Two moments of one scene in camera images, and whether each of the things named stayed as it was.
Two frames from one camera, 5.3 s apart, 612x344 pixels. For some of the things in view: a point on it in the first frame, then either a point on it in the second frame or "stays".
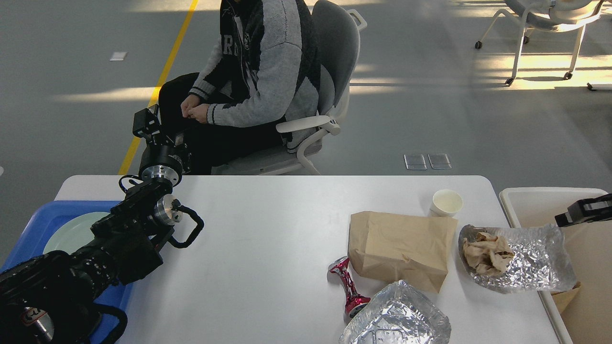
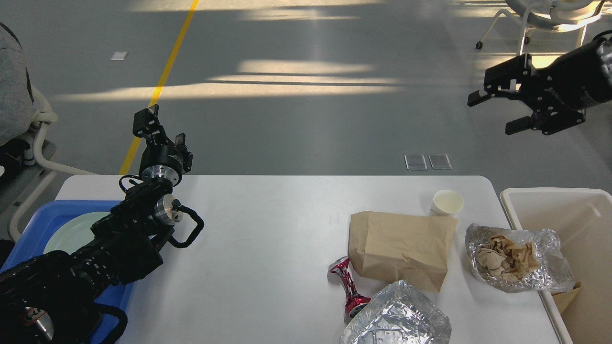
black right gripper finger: (587, 210) -> (505, 80)
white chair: (336, 32) -> (24, 111)
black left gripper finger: (147, 123) stays
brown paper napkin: (487, 254) -> (502, 258)
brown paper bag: (412, 250) stays
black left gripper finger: (180, 143) stays
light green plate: (73, 232) stays
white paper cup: (446, 203) stays
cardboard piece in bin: (563, 298) stays
